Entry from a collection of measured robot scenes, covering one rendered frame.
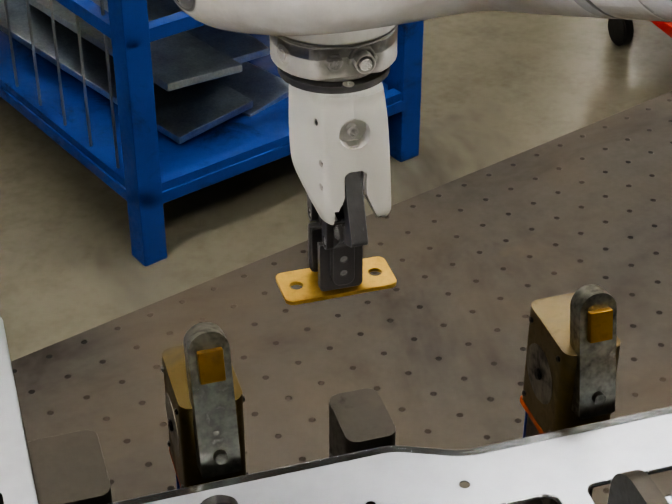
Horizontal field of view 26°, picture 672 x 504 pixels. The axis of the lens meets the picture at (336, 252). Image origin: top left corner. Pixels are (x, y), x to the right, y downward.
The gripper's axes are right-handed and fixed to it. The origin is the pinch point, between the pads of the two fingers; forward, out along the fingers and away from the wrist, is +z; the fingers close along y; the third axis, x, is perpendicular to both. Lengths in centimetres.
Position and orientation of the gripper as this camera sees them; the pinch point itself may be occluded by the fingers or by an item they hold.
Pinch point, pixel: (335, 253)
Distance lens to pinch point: 105.2
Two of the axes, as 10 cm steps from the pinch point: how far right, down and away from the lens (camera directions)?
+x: -9.6, 1.6, -2.3
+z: 0.1, 8.3, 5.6
